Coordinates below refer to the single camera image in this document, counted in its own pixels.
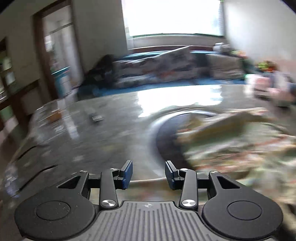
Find black bag on sofa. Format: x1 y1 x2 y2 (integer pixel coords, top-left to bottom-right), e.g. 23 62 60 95
82 55 115 88

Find brown wooden door frame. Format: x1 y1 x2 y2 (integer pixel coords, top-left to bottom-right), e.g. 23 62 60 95
32 1 84 100

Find grey folded cushion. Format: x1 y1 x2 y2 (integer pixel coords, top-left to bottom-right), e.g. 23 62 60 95
206 54 245 80

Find butterfly print quilt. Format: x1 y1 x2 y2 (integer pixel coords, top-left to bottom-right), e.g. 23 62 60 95
113 47 209 88

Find blue sofa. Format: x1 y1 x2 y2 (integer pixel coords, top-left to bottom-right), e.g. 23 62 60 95
77 47 247 100

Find patterned colourful garment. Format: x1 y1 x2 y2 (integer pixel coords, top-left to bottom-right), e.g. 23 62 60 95
186 108 295 215

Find colourful toys pile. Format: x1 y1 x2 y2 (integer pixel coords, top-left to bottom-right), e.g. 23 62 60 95
230 50 278 73

